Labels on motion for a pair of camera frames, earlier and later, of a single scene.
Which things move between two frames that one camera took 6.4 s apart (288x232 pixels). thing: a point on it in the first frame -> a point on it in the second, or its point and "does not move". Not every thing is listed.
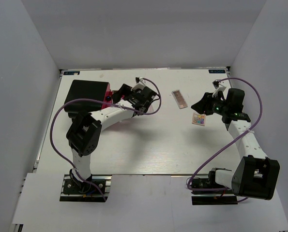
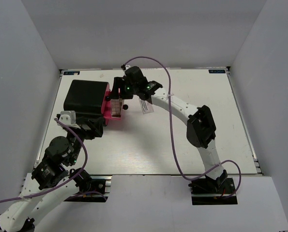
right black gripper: x=204 y=105 -> x=119 y=83
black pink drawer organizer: x=82 y=89 does not move
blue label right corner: x=217 y=71 does not move
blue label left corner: x=71 y=73 does not move
